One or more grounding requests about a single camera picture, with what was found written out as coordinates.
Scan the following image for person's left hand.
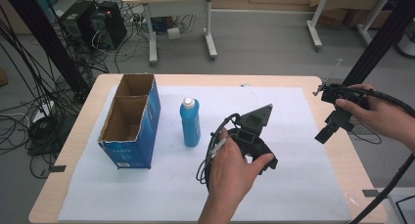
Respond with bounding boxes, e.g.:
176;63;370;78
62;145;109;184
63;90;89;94
207;127;275;202

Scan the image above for black metal stand post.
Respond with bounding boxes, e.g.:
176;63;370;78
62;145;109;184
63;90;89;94
1;0;93;103
342;0;415;88

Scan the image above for white box with black cable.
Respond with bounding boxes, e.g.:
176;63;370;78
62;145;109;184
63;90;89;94
387;187;415;224

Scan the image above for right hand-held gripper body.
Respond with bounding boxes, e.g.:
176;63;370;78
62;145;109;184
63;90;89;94
320;83;370;133

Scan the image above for thin grey metal rod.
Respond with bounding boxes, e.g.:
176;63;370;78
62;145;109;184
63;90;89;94
312;58;344;97

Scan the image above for blue bottle with white cap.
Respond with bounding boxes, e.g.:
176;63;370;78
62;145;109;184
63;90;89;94
179;97;202;149

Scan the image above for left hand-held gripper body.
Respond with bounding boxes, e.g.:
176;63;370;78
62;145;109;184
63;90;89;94
227;104;274;163

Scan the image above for white table mat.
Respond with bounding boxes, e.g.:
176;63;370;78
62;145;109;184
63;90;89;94
57;84;352;223

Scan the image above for thin black cable loop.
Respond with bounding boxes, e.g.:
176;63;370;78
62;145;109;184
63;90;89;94
349;118;383;146

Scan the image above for blue cardboard box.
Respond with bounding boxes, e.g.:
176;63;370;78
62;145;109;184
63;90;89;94
97;72;162;170

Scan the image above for white desk frame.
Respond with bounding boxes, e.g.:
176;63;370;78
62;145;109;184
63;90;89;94
305;0;409;53

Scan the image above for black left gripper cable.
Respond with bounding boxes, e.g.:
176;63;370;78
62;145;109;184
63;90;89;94
195;112;243;193

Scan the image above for person's right hand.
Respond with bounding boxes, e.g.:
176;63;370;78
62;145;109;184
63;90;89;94
335;83;411;148

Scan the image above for white power strip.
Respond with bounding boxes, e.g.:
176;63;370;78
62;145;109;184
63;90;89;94
30;99;57;124

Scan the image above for white power adapter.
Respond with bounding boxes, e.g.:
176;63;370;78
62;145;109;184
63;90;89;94
166;26;182;41

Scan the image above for tangle of black floor cables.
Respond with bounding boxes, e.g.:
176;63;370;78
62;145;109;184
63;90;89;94
0;3;111;180

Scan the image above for black corrugated right gripper cable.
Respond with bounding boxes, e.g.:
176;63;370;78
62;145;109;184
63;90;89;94
326;83;415;224

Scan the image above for black computer tower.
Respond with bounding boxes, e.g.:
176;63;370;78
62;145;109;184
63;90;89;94
89;1;128;51
58;0;100;53

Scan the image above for brown cardboard boxes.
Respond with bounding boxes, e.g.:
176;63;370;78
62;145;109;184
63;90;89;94
308;0;394;30

